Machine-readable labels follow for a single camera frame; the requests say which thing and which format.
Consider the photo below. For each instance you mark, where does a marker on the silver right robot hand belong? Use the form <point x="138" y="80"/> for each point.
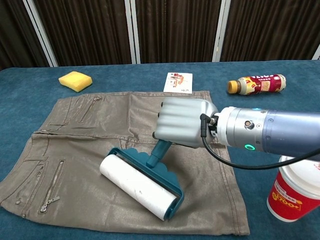
<point x="180" y="120"/>

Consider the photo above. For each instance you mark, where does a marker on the white printed card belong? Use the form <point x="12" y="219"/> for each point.
<point x="178" y="82"/>

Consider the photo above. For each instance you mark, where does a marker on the dark folding screen white frames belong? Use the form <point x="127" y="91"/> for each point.
<point x="160" y="30"/>

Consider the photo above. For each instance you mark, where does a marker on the plastic drink bottle yellow cap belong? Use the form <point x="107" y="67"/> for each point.
<point x="257" y="83"/>

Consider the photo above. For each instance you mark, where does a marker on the grey shiny skirt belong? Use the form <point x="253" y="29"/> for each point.
<point x="82" y="162"/>

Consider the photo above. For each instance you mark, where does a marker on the teal lint roller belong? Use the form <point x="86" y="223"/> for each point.
<point x="142" y="182"/>

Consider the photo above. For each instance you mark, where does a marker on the red paper cup white lid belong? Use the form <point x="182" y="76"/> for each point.
<point x="292" y="195"/>

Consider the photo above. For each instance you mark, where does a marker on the yellow sponge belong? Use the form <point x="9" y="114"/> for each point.
<point x="75" y="81"/>

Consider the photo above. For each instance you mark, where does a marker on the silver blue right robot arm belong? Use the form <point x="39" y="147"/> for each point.
<point x="270" y="130"/>

